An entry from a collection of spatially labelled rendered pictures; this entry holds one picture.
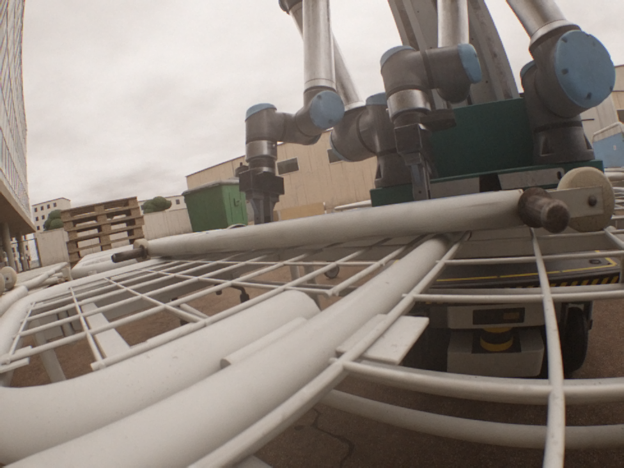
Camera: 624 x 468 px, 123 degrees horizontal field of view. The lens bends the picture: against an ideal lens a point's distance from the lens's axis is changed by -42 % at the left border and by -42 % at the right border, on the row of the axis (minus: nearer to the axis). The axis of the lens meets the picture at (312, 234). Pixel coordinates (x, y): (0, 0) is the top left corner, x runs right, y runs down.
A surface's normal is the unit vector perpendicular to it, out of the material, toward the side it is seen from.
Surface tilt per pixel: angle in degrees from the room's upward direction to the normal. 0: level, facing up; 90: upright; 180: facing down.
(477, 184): 90
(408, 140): 79
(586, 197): 89
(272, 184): 90
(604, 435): 34
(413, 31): 90
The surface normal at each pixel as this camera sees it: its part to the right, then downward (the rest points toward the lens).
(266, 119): 0.44, -0.11
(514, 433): -0.49, -0.71
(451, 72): -0.24, 0.74
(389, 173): -0.75, -0.15
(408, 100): -0.36, -0.04
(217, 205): -0.32, 0.22
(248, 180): -0.56, -0.01
